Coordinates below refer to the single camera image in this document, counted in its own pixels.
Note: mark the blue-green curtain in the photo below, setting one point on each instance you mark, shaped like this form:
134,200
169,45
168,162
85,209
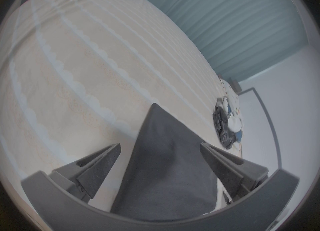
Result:
237,19

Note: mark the bed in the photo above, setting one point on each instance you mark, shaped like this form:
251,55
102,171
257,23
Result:
87,62

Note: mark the grey bedside table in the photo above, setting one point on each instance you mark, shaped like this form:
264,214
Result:
236,84

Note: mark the black sleeveless top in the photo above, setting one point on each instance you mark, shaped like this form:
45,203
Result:
165,162

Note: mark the white printed pillow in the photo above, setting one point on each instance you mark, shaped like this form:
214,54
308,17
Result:
231,92

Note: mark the black satin garment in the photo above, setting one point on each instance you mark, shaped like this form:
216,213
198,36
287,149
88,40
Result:
223,132

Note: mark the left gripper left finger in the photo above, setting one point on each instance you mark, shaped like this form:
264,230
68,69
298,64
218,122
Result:
85,177

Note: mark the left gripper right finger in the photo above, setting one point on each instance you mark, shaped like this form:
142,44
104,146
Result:
230,177

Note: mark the pile of clothes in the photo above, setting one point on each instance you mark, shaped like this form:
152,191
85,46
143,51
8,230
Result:
235,122

